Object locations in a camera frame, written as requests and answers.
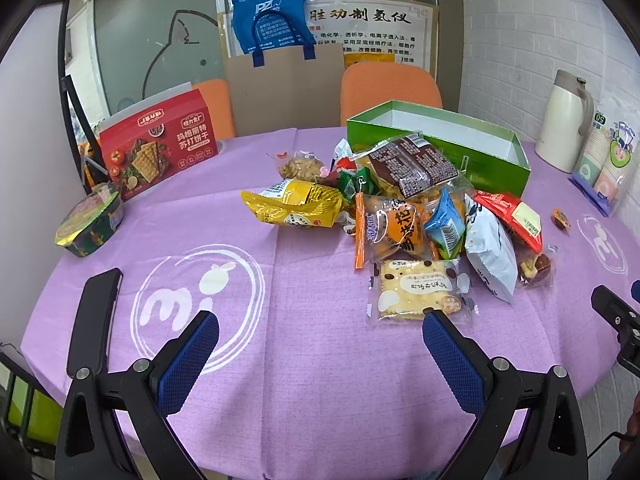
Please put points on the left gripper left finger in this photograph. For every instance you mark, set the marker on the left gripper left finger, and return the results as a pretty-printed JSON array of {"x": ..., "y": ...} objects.
[{"x": 91, "y": 444}]

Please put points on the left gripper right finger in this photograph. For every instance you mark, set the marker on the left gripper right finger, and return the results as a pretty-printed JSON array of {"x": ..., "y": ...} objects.
[{"x": 551, "y": 444}]

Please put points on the red peanut bag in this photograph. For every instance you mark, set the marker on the red peanut bag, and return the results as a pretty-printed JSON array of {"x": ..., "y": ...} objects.
[{"x": 521, "y": 219}]

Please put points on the white snack pouch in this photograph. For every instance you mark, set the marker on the white snack pouch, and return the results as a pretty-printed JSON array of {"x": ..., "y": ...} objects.
[{"x": 490, "y": 250}]

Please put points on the small blue snack packet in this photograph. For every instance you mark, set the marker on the small blue snack packet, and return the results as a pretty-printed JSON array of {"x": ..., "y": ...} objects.
[{"x": 446, "y": 227}]

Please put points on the cookie biscuit pack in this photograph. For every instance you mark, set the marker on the cookie biscuit pack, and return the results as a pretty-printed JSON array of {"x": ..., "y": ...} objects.
[{"x": 401, "y": 290}]

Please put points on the orange label peanut bag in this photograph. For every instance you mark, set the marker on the orange label peanut bag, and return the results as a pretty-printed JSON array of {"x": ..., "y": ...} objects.
[{"x": 392, "y": 226}]

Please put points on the brown label snack bag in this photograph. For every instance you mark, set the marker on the brown label snack bag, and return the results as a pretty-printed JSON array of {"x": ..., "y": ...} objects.
[{"x": 407, "y": 166}]

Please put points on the orange stick snack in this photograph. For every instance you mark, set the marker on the orange stick snack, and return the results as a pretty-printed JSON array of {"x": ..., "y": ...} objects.
[{"x": 360, "y": 232}]

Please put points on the green snack packet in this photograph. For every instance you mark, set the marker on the green snack packet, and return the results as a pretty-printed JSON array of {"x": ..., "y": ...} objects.
[{"x": 352, "y": 182}]

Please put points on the yellow chip bag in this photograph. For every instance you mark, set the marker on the yellow chip bag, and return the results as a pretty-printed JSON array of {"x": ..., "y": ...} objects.
[{"x": 294, "y": 202}]

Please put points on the red white snack packet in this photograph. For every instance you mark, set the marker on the red white snack packet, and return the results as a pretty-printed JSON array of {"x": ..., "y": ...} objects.
[{"x": 342, "y": 157}]

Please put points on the pink seed snack bag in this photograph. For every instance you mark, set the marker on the pink seed snack bag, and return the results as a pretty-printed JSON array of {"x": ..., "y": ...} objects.
[{"x": 301, "y": 165}]

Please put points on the black phone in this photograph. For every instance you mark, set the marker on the black phone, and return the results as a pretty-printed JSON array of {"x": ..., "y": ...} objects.
[{"x": 92, "y": 327}]

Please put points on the small orange jelly cup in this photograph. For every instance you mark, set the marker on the small orange jelly cup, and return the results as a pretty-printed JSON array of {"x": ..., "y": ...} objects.
[{"x": 560, "y": 220}]

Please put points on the white thermos jug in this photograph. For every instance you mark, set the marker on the white thermos jug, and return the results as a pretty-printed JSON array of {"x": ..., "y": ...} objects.
[{"x": 567, "y": 122}]

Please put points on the green open cardboard box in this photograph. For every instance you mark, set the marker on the green open cardboard box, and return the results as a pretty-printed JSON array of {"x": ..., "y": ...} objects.
[{"x": 491, "y": 157}]

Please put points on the instant noodle bowl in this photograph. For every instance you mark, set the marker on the instant noodle bowl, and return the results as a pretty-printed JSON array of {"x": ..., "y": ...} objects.
[{"x": 92, "y": 222}]

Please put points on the red cracker box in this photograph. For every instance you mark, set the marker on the red cracker box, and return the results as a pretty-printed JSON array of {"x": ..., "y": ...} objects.
[{"x": 154, "y": 144}]

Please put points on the right orange chair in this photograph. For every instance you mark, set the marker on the right orange chair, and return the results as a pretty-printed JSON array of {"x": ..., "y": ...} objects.
[{"x": 369, "y": 84}]

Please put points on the orange chair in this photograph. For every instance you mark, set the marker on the orange chair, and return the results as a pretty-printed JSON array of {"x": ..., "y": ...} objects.
[
  {"x": 216, "y": 94},
  {"x": 369, "y": 84}
]

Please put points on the left orange chair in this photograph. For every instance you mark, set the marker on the left orange chair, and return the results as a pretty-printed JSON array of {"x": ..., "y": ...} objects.
[{"x": 216, "y": 94}]

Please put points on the chinese text poster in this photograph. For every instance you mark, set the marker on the chinese text poster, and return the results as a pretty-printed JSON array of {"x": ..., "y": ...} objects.
[{"x": 405, "y": 29}]

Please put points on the brown cardboard sheet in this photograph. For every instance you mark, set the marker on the brown cardboard sheet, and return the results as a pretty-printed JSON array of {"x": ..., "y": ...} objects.
[{"x": 288, "y": 87}]

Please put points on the blue tote bag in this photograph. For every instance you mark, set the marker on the blue tote bag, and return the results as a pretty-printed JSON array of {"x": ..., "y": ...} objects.
[{"x": 261, "y": 25}]

